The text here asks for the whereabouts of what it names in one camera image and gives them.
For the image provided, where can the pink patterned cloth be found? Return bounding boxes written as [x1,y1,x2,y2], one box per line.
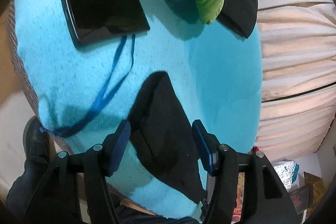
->
[235,173,254,215]

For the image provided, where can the blue lanyard ribbon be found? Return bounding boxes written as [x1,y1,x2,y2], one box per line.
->
[39,34,136,137]

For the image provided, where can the person's dark trouser leg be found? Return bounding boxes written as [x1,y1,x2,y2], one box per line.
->
[7,158,84,224]

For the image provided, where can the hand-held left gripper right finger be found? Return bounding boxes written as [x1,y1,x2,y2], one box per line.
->
[192,120,302,224]

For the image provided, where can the beige curtain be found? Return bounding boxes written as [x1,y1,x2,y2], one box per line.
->
[255,0,336,156]

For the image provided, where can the thin black curtain cable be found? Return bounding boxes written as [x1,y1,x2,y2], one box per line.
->
[262,84,336,102]

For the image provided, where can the turquoise fleece blanket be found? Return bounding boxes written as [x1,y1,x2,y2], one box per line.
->
[12,0,263,220]

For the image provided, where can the black pants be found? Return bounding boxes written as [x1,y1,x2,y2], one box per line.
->
[128,70,206,204]

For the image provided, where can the black smartphone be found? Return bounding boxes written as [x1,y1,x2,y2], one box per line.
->
[60,0,151,46]

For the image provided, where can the black quilted jacket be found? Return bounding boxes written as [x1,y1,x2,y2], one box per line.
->
[217,0,257,39]

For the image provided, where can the silver foil package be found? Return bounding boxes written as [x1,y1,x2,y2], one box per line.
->
[272,159,300,191]

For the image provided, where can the person's black shoe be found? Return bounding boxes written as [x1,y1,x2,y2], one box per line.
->
[23,116,51,164]

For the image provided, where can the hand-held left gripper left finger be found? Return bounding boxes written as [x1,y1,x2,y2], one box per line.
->
[25,120,132,224]

